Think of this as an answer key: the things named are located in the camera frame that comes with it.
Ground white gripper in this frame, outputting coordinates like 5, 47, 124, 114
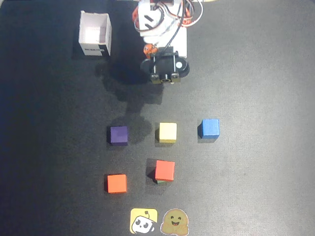
143, 27, 188, 60

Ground red wooden cube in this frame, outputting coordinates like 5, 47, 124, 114
154, 159, 176, 182

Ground yellow wooden cube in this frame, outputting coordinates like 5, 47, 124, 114
155, 122, 178, 144

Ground purple wooden cube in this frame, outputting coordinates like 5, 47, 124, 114
108, 125, 129, 146

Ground blue wooden cube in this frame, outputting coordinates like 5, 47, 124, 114
197, 118, 221, 140

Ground orange wooden cube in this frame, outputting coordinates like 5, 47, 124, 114
106, 174, 128, 194

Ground white open cardboard box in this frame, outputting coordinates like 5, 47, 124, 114
78, 10, 113, 58

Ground yellow robot face sticker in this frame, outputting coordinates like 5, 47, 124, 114
129, 208, 158, 235

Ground brown smiling face sticker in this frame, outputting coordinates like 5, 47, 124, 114
160, 208, 190, 235

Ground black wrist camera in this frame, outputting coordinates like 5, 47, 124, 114
140, 46, 190, 85

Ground black camera cable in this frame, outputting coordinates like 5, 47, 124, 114
164, 0, 190, 51

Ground red white servo wires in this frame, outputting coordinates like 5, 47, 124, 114
181, 0, 204, 28

